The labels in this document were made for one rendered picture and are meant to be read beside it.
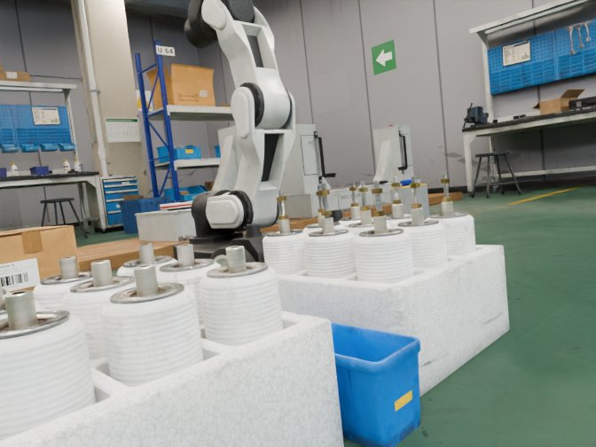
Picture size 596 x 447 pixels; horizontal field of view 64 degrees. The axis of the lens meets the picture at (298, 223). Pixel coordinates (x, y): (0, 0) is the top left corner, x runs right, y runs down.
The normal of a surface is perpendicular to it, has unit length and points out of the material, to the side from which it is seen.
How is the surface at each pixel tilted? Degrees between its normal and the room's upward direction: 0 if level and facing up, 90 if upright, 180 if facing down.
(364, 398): 92
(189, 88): 88
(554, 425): 0
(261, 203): 106
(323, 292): 90
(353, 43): 90
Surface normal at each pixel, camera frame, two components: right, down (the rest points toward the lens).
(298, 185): -0.73, 0.14
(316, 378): 0.70, -0.01
